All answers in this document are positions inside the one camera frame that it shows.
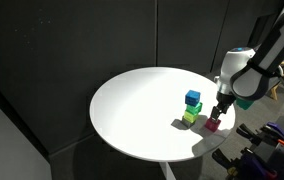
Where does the green block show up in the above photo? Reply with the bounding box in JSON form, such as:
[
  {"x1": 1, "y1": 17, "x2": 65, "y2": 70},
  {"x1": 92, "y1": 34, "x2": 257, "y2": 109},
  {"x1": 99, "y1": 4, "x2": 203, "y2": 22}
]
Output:
[{"x1": 185, "y1": 102, "x2": 203, "y2": 116}]

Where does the purple orange spring clamp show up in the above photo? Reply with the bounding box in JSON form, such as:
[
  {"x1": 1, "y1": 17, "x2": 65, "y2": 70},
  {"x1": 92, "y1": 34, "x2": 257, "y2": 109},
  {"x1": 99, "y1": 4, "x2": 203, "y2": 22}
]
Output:
[
  {"x1": 236, "y1": 121, "x2": 284, "y2": 149},
  {"x1": 211, "y1": 148, "x2": 279, "y2": 180}
]

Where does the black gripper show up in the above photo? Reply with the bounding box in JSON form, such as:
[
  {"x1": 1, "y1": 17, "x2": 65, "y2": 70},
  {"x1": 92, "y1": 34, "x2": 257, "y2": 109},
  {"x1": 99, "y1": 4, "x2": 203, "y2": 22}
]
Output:
[{"x1": 210, "y1": 91, "x2": 236, "y2": 123}]

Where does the yellow-green block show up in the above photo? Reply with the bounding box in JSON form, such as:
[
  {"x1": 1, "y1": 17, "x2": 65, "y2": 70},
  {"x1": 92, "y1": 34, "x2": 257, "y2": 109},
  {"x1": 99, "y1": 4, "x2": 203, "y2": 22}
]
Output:
[{"x1": 182, "y1": 110, "x2": 199, "y2": 124}]

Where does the white table pedestal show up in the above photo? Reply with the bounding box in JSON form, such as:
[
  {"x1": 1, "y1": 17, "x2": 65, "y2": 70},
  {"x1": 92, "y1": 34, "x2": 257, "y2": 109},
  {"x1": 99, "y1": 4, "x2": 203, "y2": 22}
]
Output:
[{"x1": 158, "y1": 161, "x2": 178, "y2": 180}]

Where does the blue block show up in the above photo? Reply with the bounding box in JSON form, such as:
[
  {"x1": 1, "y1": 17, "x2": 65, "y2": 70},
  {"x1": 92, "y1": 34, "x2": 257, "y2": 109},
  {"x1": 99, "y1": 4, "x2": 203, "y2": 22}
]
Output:
[{"x1": 184, "y1": 89, "x2": 202, "y2": 107}]

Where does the pink block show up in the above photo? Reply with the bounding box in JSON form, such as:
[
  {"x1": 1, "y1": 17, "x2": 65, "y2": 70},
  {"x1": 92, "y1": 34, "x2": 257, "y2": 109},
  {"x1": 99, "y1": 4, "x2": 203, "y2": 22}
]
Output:
[{"x1": 204, "y1": 117, "x2": 222, "y2": 133}]

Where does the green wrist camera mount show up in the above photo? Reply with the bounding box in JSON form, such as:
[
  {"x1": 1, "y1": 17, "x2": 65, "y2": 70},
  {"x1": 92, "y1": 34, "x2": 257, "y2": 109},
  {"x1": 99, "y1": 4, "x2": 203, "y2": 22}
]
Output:
[{"x1": 235, "y1": 97, "x2": 255, "y2": 111}]

